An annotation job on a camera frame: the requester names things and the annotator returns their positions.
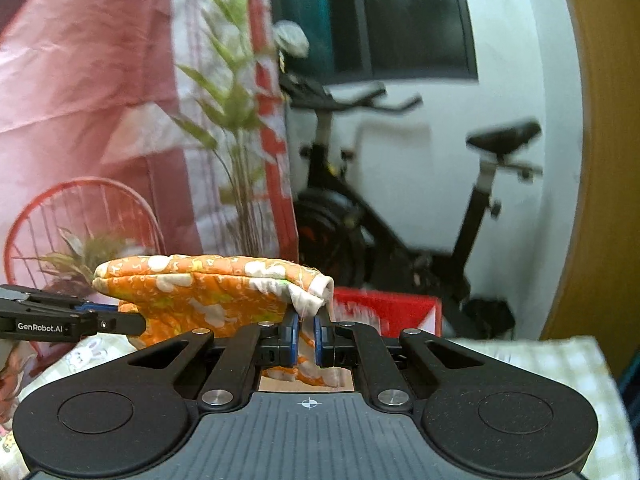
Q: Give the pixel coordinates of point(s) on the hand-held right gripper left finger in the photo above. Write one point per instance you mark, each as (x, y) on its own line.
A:
(289, 342)

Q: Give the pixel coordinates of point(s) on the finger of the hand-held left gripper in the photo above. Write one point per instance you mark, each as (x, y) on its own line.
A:
(55, 300)
(122, 324)

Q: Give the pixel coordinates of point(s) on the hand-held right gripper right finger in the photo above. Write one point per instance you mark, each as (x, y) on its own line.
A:
(319, 342)

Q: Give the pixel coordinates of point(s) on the red cardboard box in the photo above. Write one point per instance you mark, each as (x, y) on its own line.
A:
(395, 310)

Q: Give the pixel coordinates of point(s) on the orange printed quilted cloth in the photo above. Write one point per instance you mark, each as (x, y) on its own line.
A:
(200, 285)

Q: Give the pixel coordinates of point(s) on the black exercise bike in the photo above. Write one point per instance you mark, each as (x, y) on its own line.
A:
(380, 240)

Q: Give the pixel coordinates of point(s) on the red printed backdrop cloth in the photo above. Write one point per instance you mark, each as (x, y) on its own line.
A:
(75, 85)

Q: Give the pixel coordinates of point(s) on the green checked bunny tablecloth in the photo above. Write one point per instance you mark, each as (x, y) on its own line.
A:
(550, 360)

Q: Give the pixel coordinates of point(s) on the dark window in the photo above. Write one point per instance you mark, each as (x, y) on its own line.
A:
(400, 20)

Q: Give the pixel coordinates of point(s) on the wooden door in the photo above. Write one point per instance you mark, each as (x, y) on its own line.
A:
(610, 160)

